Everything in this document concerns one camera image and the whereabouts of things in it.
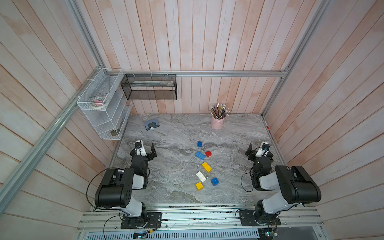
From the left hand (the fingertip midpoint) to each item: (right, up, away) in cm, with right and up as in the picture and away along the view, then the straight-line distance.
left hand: (146, 145), depth 91 cm
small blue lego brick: (+34, 0, +10) cm, 36 cm away
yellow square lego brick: (+33, -21, -10) cm, 40 cm away
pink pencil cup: (+48, +14, +17) cm, 53 cm away
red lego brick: (+40, -6, +6) cm, 41 cm away
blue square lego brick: (+42, -20, -8) cm, 47 cm away
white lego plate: (+34, -18, -5) cm, 39 cm away
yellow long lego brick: (+38, -14, -1) cm, 41 cm away
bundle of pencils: (+49, +24, +16) cm, 57 cm away
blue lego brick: (+34, -7, +4) cm, 35 cm away
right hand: (+69, +1, -2) cm, 70 cm away
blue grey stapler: (-2, +15, +21) cm, 25 cm away
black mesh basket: (-1, +40, +12) cm, 42 cm away
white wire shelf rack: (-16, +14, -13) cm, 25 cm away
